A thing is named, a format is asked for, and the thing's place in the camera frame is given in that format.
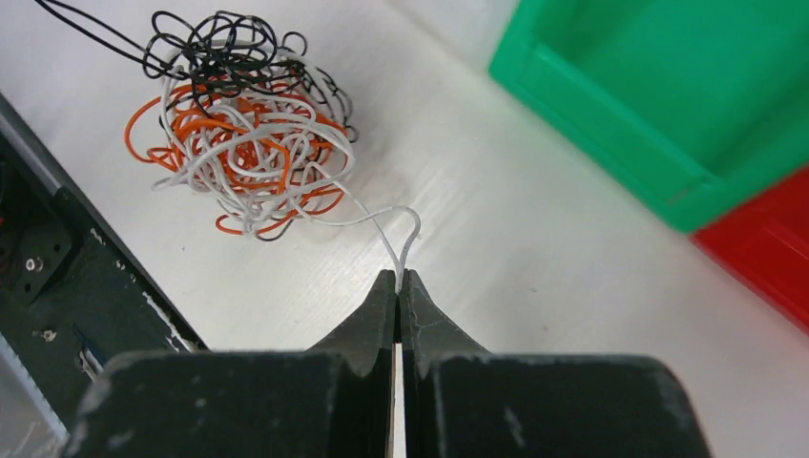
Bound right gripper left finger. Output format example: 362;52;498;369
63;270;397;457

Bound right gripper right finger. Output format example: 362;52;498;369
399;271;711;457

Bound orange cable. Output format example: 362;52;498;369
123;80;350;237

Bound white cable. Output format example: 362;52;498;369
150;38;423;295

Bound black cable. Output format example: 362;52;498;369
34;0;360;242

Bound red plastic bin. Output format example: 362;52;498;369
691;166;808;332

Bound green plastic bin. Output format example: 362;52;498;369
489;1;808;233

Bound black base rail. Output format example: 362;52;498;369
1;101;204;427

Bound white slotted cable duct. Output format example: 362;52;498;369
1;337;69;458

